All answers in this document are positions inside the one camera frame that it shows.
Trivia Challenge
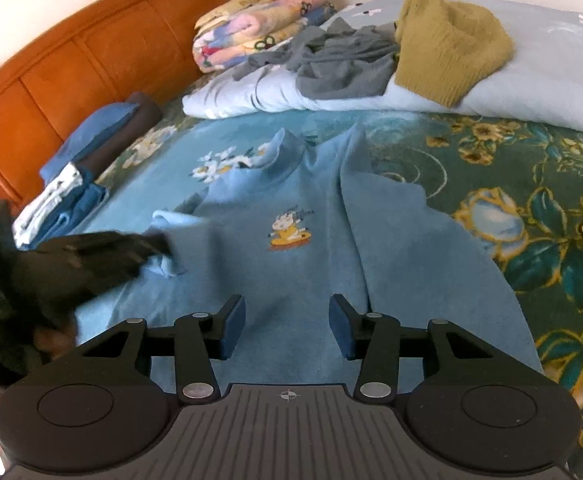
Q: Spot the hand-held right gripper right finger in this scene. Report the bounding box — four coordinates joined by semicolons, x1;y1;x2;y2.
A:
331;293;505;405

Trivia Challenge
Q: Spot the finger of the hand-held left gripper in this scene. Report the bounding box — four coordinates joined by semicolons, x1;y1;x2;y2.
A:
71;230;172;291

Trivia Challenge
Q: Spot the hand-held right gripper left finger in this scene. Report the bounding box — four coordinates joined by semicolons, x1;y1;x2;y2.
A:
74;294;248;405

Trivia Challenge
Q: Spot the light blue sweater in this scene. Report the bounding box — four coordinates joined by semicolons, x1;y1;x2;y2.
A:
71;127;545;401

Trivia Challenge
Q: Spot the person's left hand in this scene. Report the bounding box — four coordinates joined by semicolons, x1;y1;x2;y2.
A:
34;325;80;357

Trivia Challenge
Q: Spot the dark blue folded garment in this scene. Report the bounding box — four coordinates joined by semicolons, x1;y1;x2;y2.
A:
21;167;109;251

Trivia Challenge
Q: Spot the white folded garment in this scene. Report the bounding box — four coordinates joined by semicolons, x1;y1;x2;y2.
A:
12;162;84;248

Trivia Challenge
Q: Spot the wooden headboard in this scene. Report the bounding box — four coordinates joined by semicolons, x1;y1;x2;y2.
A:
0;0;259;211

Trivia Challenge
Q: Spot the floral green blue blanket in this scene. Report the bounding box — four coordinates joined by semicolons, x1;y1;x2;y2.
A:
0;87;583;480

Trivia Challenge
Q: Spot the colourful folded quilt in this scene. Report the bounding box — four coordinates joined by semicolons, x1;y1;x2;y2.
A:
192;0;337;73

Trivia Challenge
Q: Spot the grey garment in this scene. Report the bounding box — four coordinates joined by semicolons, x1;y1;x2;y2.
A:
234;17;402;101

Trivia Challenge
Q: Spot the mustard knitted sweater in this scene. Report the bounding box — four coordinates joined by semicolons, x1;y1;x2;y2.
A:
394;0;516;108

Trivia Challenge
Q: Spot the light blue flower-print quilt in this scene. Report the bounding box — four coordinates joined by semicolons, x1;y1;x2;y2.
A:
181;0;583;136

